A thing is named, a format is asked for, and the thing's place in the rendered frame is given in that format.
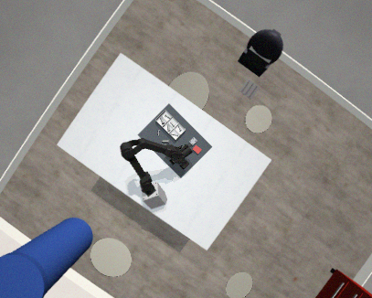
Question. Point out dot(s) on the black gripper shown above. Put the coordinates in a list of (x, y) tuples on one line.
[(183, 164)]

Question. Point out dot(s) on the red square block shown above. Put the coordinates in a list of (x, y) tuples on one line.
[(197, 149)]

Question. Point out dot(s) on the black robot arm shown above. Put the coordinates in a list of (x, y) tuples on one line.
[(128, 153)]

